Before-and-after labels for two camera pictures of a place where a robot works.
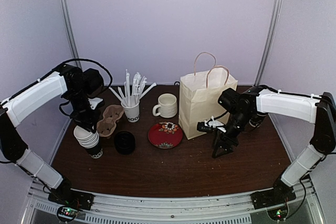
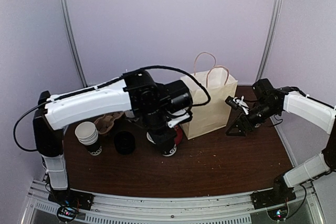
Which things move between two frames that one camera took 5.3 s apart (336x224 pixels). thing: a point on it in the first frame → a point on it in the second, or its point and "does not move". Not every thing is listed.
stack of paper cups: x=90 y=140 does not move
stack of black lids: x=125 y=142 does not move
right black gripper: x=224 y=137 → x=239 y=123
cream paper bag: x=198 y=97 does not move
